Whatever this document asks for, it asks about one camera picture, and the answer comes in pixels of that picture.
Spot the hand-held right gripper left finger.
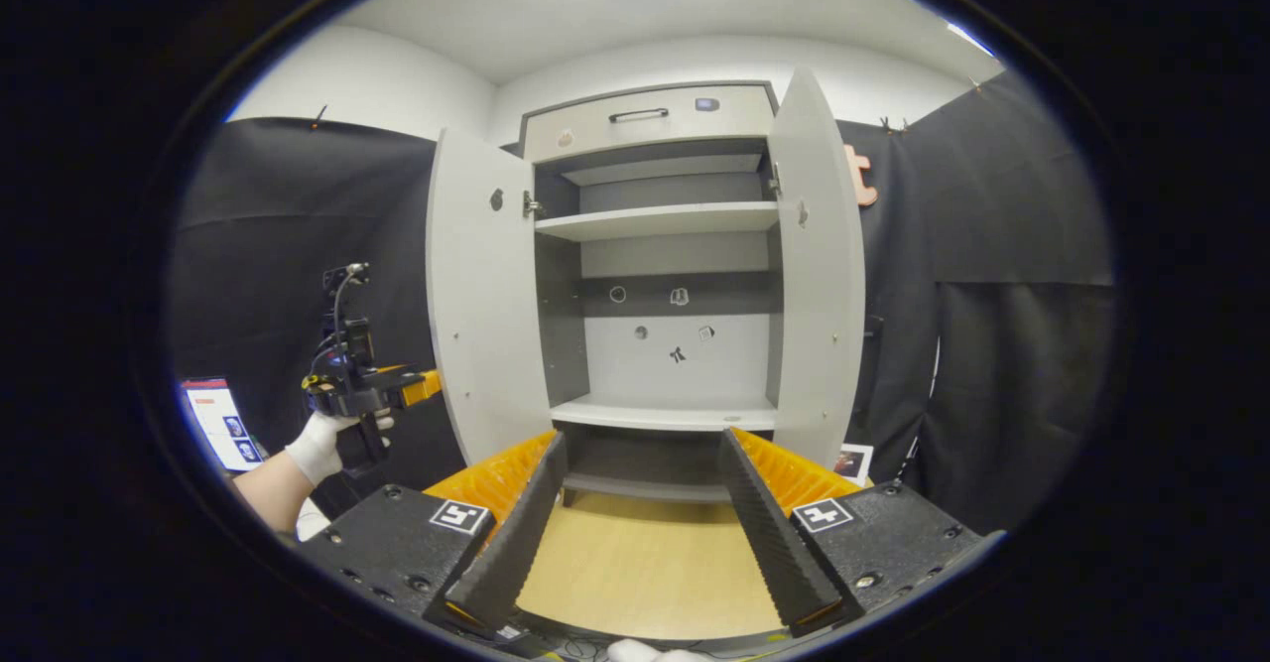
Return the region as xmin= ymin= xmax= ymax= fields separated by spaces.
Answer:
xmin=295 ymin=431 xmax=569 ymax=635

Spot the white printed poster board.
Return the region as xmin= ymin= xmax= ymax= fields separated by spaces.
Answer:
xmin=181 ymin=376 xmax=265 ymax=472

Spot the black backdrop cloth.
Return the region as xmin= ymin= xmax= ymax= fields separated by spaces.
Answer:
xmin=169 ymin=71 xmax=1117 ymax=534

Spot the grey double-door shoe cabinet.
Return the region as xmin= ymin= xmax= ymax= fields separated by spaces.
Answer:
xmin=425 ymin=66 xmax=869 ymax=504

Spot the stack of books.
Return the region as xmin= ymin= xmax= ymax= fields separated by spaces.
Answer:
xmin=833 ymin=443 xmax=875 ymax=487

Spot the cabinet door with box stickers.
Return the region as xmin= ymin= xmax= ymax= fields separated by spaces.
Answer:
xmin=767 ymin=66 xmax=867 ymax=471

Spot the grey cabinet shelf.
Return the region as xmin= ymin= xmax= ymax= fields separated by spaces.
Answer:
xmin=561 ymin=153 xmax=765 ymax=188
xmin=549 ymin=394 xmax=780 ymax=433
xmin=536 ymin=200 xmax=780 ymax=243

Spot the grey cabinet drawer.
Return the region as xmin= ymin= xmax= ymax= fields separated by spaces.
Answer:
xmin=521 ymin=83 xmax=778 ymax=165

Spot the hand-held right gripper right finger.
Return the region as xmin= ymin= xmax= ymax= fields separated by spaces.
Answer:
xmin=716 ymin=426 xmax=1003 ymax=643

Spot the cabinet door with checkered sticker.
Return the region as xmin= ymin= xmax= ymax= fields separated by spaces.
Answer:
xmin=425 ymin=126 xmax=555 ymax=466

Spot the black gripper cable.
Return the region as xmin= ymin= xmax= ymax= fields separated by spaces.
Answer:
xmin=322 ymin=263 xmax=370 ymax=350

